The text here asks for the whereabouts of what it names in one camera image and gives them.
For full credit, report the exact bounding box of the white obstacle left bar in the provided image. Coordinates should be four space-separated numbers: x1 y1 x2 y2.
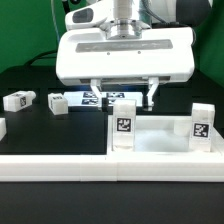
0 118 7 141

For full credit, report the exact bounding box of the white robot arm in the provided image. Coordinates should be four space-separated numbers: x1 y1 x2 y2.
56 0 213 109

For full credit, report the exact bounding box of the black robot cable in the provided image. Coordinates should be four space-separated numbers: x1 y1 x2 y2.
23 49 59 67

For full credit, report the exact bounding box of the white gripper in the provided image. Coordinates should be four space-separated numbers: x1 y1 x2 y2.
56 27 194 111

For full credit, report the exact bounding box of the white obstacle right bar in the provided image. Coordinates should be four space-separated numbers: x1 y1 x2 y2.
213 130 224 156

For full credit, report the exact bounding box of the white square tabletop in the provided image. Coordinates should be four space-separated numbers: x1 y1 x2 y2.
107 116 222 157

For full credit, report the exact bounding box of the white obstacle front bar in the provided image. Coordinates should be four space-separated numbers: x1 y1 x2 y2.
0 155 224 182

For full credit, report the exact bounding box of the white fiducial marker sheet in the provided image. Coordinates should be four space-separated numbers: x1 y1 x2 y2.
64 91 143 107

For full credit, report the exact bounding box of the white obstacle bar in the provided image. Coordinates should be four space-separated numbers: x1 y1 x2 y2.
0 118 7 141
213 130 224 156
0 155 224 182

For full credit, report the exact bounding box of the grey thin cable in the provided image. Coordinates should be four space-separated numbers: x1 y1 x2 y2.
50 0 63 44

